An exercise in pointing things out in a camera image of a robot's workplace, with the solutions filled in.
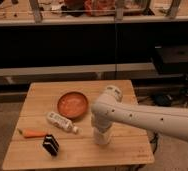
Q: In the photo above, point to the long workbench shelf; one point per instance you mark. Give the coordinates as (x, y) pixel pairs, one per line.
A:
(79, 12)

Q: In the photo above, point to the white ceramic cup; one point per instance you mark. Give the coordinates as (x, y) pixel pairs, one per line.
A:
(101, 138)

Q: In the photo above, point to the black white eraser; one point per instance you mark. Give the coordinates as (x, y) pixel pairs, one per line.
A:
(50, 144)

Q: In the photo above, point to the orange bowl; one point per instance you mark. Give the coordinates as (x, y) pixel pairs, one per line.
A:
(72, 105)

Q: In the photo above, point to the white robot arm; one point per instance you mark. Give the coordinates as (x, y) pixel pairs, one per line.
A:
(109, 108)

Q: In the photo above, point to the wooden folding table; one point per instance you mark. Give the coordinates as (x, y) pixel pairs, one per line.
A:
(128, 146)

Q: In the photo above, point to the white plastic bottle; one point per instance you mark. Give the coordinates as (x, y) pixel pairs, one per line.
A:
(61, 122)

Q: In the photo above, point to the black box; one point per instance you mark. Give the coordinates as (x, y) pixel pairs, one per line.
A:
(171, 59)

